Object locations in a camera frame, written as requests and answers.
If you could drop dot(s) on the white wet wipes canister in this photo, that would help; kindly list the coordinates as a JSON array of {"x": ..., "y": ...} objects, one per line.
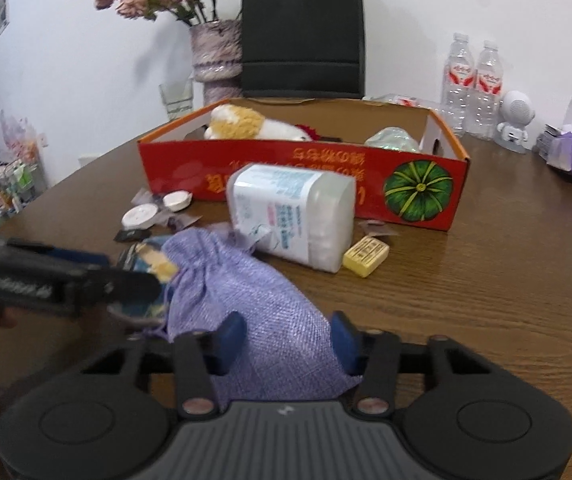
[{"x": 291, "y": 215}]

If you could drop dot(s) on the brown clear wrapper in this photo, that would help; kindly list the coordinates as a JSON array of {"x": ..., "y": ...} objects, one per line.
[{"x": 378, "y": 228}]

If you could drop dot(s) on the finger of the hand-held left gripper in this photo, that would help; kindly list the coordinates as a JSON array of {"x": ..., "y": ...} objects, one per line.
[
  {"x": 126, "y": 290},
  {"x": 78, "y": 258}
]

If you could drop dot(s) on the white and yellow plush toy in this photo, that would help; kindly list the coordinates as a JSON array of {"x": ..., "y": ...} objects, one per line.
[{"x": 246, "y": 122}]

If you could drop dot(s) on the clear glass cup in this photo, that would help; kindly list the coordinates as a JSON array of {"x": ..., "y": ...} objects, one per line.
[{"x": 176, "y": 97}]

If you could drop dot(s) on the blue and yellow packet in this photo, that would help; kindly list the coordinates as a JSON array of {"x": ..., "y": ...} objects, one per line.
[{"x": 153, "y": 260}]

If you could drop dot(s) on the black sachet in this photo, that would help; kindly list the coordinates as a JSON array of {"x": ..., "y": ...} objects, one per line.
[{"x": 132, "y": 236}]

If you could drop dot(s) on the large white round disc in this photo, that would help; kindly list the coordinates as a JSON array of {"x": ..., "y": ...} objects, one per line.
[{"x": 139, "y": 216}]

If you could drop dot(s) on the dark clear wrapper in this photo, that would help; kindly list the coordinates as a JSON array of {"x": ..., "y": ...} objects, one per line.
[{"x": 143, "y": 196}]

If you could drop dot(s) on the stack of dark packets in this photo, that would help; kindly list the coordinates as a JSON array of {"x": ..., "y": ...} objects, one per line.
[{"x": 546, "y": 141}]

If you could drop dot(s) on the clear water bottle red label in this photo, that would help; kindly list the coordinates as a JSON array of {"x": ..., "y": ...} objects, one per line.
[
  {"x": 486, "y": 90},
  {"x": 401, "y": 101},
  {"x": 458, "y": 85}
]

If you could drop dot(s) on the white robot figure speaker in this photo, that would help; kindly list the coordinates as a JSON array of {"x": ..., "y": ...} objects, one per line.
[{"x": 514, "y": 120}]

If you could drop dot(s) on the grey sachet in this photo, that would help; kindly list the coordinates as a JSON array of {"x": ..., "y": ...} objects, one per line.
[{"x": 185, "y": 220}]

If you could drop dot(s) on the small white round disc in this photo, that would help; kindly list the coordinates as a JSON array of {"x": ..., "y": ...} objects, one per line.
[{"x": 178, "y": 200}]

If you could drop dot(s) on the black paper bag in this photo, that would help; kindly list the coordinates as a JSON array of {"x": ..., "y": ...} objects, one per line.
[{"x": 301, "y": 35}]

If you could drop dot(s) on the clear plastic bag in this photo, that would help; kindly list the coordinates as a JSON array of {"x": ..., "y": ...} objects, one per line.
[{"x": 391, "y": 140}]

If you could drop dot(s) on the white wall socket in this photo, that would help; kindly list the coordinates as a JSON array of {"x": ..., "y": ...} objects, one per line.
[{"x": 88, "y": 160}]

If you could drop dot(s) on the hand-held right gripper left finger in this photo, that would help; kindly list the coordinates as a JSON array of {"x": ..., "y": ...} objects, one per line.
[{"x": 232, "y": 342}]

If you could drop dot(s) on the red cardboard box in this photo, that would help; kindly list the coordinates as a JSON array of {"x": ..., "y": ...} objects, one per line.
[{"x": 276, "y": 180}]

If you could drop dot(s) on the purple mottled vase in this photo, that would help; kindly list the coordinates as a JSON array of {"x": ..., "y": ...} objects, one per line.
[{"x": 216, "y": 60}]

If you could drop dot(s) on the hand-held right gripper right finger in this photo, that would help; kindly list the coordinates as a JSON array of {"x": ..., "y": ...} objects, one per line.
[{"x": 344, "y": 345}]

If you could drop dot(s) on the small yellow box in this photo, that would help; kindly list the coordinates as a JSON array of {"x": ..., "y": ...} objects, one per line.
[{"x": 366, "y": 256}]

